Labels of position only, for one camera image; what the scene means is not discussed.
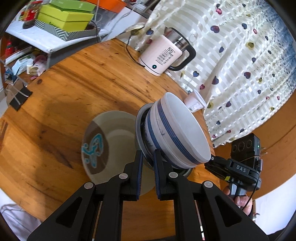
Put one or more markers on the white bowl blue stripe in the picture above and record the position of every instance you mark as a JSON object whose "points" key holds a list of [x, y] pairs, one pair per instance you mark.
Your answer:
{"points": [[185, 129], [151, 129]]}

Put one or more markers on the black binder clip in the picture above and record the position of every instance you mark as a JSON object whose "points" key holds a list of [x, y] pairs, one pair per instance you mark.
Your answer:
{"points": [[15, 105], [25, 91]]}

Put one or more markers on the red figurine bottle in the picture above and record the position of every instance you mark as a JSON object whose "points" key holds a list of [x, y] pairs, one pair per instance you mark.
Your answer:
{"points": [[31, 14]]}

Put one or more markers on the heart print curtain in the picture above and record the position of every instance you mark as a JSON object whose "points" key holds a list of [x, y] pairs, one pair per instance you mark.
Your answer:
{"points": [[242, 69]]}

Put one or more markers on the white shelf board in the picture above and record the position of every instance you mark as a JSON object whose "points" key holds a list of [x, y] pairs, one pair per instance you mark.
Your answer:
{"points": [[39, 41]]}

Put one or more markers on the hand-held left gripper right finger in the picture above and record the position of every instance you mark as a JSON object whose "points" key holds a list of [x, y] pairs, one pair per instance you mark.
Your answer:
{"points": [[157, 176]]}

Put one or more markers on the clear box orange lid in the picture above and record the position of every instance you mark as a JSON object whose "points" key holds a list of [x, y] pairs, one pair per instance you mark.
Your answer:
{"points": [[111, 2]]}

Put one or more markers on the white plastic tub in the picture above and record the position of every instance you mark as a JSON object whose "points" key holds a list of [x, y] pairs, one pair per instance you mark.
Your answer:
{"points": [[194, 102]]}

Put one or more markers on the dark green box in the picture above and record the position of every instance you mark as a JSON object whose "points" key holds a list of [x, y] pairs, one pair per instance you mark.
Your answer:
{"points": [[74, 5]]}

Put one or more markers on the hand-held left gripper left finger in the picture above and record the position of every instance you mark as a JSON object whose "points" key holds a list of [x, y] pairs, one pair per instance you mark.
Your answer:
{"points": [[139, 176]]}

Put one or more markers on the white pill bottle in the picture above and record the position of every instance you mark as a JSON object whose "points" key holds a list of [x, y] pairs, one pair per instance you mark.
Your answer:
{"points": [[29, 67]]}

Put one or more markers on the cream electric kettle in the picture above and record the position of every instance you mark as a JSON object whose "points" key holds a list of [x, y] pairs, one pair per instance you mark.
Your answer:
{"points": [[159, 55]]}

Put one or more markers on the person's right hand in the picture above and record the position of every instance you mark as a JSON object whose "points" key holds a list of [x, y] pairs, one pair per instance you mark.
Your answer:
{"points": [[242, 202]]}

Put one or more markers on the red plastic toy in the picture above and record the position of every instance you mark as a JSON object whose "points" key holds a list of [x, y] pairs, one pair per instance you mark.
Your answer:
{"points": [[9, 47]]}

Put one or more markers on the stainless steel bowl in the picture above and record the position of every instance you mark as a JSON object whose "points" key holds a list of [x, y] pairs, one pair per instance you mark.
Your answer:
{"points": [[138, 129]]}

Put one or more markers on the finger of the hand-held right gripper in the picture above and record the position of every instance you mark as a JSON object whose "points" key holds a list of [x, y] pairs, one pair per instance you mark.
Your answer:
{"points": [[215, 172], [218, 161]]}

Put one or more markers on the lime green box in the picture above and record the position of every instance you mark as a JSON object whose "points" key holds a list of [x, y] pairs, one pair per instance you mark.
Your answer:
{"points": [[67, 19]]}

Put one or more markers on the beige plate blue motif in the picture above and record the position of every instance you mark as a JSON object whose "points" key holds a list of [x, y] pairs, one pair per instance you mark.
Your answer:
{"points": [[111, 129]]}

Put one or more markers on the grey chevron pattern box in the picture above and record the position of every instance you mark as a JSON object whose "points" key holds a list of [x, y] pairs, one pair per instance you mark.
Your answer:
{"points": [[60, 33]]}

